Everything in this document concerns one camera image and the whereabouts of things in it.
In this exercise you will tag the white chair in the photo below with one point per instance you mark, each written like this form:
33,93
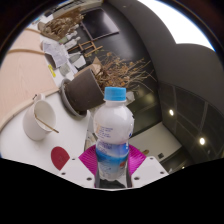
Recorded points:
78,61

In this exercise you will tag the thin wooden stick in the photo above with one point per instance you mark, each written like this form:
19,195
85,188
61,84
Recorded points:
46,125

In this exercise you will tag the green spray bottle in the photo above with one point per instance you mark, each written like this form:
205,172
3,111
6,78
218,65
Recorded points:
68,38

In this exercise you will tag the small white cup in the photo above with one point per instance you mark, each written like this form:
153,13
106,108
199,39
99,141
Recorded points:
65,69

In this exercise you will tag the long ceiling light strip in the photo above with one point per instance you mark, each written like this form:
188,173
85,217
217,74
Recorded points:
180,23

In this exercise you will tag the printed newspaper sheet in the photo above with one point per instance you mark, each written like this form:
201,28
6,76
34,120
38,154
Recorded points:
55,53

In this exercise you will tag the yellow marker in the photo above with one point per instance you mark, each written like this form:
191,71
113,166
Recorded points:
52,70

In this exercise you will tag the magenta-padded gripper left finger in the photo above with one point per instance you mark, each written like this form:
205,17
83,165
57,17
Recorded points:
87,160

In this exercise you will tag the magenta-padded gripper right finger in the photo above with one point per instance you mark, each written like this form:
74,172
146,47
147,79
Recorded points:
136,160

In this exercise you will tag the white blue-capped drink bottle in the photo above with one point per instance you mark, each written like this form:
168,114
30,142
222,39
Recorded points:
113,126

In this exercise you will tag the dried plant in dark pot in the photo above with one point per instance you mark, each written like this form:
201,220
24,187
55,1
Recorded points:
83,90

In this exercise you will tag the white mug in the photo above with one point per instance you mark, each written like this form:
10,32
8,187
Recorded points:
31,128

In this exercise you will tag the brown cardboard box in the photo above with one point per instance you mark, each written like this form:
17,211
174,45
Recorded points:
95,66

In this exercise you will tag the black wall screen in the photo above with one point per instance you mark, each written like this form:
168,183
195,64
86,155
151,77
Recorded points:
100,23

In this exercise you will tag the grey plant saucer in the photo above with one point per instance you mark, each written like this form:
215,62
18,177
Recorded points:
66,100

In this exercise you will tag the wooden easel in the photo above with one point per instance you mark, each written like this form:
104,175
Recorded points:
87,46

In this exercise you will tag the flat round red coaster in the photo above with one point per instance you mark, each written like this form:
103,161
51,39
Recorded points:
59,157

